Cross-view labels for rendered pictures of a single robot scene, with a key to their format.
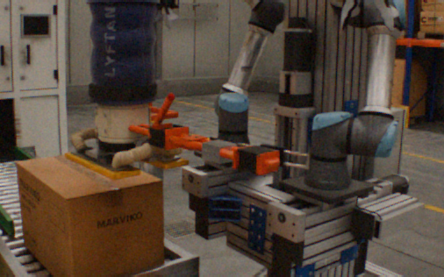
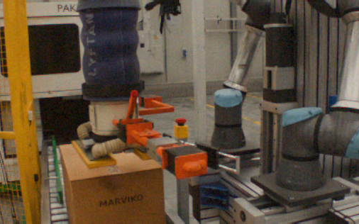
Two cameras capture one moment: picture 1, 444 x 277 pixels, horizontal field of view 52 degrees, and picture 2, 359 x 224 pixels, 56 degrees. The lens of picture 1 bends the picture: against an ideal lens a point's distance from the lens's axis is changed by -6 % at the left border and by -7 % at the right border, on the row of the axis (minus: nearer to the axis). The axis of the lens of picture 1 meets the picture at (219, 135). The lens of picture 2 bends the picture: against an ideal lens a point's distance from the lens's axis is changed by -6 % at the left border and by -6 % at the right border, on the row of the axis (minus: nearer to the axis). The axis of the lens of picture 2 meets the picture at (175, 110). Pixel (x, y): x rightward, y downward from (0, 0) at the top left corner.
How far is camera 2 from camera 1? 0.51 m
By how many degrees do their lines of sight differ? 19
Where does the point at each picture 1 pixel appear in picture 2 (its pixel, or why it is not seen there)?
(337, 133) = (304, 131)
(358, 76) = not seen: hidden behind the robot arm
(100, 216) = (102, 197)
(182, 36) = not seen: hidden behind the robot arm
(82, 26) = (174, 39)
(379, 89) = (352, 83)
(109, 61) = (91, 62)
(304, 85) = (285, 80)
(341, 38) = (322, 30)
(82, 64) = (176, 67)
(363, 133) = (332, 132)
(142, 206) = (142, 189)
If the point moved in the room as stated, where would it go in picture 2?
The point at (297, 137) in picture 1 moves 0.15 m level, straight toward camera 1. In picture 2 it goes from (279, 132) to (269, 142)
